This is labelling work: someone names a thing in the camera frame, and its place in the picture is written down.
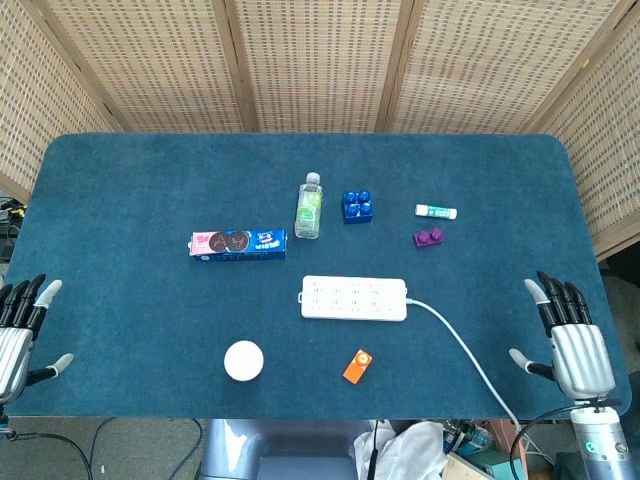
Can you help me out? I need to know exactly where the blue cookie box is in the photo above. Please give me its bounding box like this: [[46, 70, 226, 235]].
[[187, 228, 289, 263]]

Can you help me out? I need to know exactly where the blue building block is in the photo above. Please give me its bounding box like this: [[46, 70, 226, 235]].
[[341, 188, 377, 225]]

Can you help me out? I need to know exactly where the blue table mat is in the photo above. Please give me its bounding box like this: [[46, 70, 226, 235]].
[[2, 132, 632, 421]]

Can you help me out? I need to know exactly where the purple building block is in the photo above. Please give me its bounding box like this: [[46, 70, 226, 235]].
[[412, 227, 446, 250]]

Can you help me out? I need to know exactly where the white cloth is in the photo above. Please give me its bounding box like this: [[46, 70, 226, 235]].
[[353, 421, 449, 480]]

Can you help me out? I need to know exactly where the white ball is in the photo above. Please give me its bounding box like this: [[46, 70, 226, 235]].
[[223, 340, 265, 383]]

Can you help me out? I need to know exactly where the white power cable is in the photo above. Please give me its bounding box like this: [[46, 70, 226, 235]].
[[405, 298, 524, 432]]

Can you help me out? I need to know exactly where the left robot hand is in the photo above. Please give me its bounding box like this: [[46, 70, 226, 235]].
[[0, 273, 75, 407]]

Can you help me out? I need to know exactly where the orange rectangular gadget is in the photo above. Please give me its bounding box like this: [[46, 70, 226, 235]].
[[342, 348, 375, 386]]

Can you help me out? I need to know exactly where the cardboard box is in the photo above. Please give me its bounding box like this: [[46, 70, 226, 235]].
[[442, 452, 494, 480]]

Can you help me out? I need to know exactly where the white glue stick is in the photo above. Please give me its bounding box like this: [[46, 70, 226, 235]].
[[414, 203, 459, 221]]

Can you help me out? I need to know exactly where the black cable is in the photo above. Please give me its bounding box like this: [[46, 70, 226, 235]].
[[509, 398, 622, 480], [368, 419, 381, 480], [0, 432, 94, 480]]

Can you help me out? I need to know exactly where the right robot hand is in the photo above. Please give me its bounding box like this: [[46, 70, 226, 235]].
[[508, 271, 617, 401]]

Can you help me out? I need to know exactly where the woven folding screen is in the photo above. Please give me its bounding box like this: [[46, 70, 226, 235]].
[[0, 0, 640, 262]]

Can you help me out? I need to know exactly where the white power strip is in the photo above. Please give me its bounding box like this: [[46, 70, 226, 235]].
[[298, 275, 409, 323]]

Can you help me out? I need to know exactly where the teal box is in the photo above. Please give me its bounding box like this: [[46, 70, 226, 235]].
[[474, 447, 524, 480]]

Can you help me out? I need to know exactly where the clear plastic bottle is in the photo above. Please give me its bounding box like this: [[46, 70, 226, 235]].
[[293, 171, 325, 240]]

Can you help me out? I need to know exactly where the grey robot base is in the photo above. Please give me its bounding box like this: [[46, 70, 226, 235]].
[[198, 418, 374, 480]]

